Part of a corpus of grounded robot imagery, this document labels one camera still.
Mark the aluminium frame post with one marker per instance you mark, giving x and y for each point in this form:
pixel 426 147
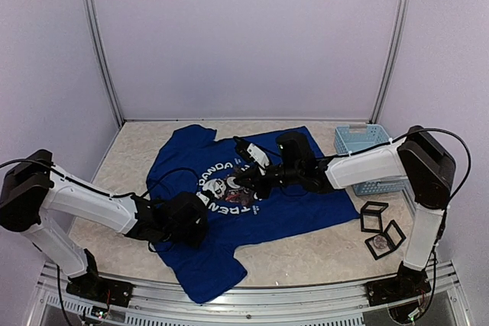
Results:
pixel 102 62
pixel 392 53

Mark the blue printed t-shirt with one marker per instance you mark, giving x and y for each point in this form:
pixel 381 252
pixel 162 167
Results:
pixel 193 160

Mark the black display box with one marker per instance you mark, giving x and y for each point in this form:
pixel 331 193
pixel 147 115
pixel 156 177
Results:
pixel 395 238
pixel 371 216

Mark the round brooch in box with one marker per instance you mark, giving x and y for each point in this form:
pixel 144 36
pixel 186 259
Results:
pixel 379 242

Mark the left aluminium frame post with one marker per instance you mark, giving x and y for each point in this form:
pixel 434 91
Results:
pixel 102 62

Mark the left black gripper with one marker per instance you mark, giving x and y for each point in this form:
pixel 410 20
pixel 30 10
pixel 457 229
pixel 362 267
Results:
pixel 195 240

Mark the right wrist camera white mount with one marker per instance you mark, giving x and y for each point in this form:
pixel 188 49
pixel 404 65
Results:
pixel 251 153

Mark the round brooch badge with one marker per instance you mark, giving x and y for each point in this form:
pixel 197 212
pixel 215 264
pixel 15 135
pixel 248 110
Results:
pixel 231 184

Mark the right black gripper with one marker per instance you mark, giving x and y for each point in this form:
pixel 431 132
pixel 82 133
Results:
pixel 255 184

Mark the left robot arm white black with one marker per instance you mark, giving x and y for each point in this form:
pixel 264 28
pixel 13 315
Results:
pixel 35 186

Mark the right aluminium frame post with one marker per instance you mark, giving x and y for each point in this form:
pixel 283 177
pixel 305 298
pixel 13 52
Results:
pixel 392 53

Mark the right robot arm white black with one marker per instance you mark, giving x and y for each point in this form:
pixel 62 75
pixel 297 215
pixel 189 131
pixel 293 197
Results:
pixel 416 156

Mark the front aluminium rail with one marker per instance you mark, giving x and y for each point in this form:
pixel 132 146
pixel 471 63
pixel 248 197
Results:
pixel 165 303

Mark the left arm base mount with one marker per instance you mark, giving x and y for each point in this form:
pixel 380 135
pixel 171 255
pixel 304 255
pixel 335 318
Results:
pixel 94 287

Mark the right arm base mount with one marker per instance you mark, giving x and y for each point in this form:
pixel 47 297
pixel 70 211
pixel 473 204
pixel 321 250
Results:
pixel 407 283

